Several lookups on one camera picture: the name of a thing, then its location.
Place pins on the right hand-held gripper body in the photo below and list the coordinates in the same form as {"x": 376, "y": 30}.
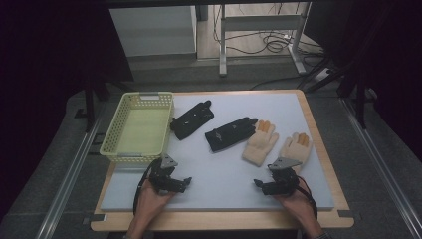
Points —
{"x": 282, "y": 181}

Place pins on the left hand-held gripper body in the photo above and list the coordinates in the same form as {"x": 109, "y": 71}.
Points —
{"x": 164, "y": 177}

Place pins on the cream glove with orange fingers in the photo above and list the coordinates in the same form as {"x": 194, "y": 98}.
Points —
{"x": 258, "y": 146}
{"x": 297, "y": 149}

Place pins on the person's left hand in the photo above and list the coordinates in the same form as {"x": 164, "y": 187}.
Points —
{"x": 151, "y": 202}

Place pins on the person's right hand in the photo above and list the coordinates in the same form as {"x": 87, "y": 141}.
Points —
{"x": 298, "y": 207}

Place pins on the pale yellow plastic basket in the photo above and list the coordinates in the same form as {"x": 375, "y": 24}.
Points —
{"x": 142, "y": 129}

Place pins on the black glove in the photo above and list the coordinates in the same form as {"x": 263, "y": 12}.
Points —
{"x": 190, "y": 121}
{"x": 229, "y": 134}

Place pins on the black metal stand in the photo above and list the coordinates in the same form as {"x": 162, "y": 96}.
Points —
{"x": 89, "y": 106}

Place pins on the white power strip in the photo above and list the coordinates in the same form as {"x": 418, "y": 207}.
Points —
{"x": 322, "y": 74}

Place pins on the black tripod stand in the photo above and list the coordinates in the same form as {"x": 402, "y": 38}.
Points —
{"x": 323, "y": 74}

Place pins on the white cabinet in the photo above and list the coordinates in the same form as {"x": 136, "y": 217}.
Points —
{"x": 152, "y": 31}

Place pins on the aluminium rail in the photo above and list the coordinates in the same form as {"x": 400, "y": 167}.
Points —
{"x": 68, "y": 181}
{"x": 381, "y": 159}

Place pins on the white metal desk frame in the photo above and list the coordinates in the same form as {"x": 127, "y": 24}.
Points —
{"x": 260, "y": 23}

